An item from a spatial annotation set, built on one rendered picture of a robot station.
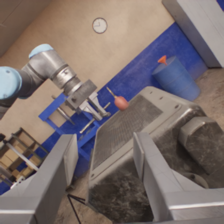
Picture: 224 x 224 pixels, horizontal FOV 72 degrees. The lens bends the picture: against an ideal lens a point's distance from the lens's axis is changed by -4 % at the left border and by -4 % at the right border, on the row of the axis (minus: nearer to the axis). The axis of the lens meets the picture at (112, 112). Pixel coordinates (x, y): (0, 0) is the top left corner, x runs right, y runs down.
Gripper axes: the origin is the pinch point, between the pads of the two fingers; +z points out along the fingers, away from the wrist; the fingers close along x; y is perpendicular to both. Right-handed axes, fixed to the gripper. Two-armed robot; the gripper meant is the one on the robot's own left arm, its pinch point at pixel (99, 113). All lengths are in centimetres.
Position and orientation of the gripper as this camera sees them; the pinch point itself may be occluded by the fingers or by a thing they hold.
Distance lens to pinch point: 66.4
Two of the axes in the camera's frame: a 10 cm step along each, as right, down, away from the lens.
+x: 6.0, -6.8, 4.2
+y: 4.4, -1.5, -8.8
